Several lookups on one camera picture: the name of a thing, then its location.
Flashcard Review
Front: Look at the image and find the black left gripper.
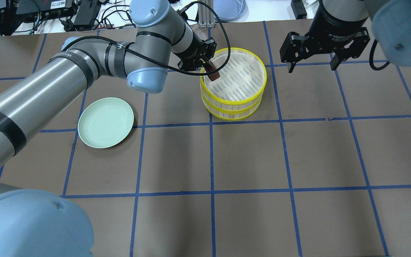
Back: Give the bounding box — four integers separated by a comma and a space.
177, 38, 217, 72

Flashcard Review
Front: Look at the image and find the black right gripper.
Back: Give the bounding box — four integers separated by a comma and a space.
279, 27, 370, 74

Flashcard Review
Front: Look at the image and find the brown bun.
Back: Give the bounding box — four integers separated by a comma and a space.
204, 61, 220, 81

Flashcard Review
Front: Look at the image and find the yellow bamboo steamer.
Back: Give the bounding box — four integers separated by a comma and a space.
201, 95, 262, 121
200, 47, 267, 105

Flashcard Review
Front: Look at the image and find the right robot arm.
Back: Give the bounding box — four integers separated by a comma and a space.
279, 0, 411, 73

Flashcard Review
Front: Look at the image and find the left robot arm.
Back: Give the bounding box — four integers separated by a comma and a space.
0, 0, 219, 257

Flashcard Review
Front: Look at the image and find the blue bowl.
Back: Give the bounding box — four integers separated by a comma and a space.
213, 0, 247, 22

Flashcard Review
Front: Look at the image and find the black device on desk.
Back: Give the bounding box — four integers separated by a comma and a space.
290, 0, 307, 20

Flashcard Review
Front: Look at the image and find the light green plate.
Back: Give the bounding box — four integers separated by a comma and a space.
78, 97, 135, 148

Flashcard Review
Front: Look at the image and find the black electronics box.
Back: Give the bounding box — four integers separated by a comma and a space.
16, 0, 78, 17

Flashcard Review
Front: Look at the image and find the aluminium frame post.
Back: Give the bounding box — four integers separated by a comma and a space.
197, 0, 215, 29

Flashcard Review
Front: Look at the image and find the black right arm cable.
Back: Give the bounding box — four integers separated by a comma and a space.
369, 39, 391, 71

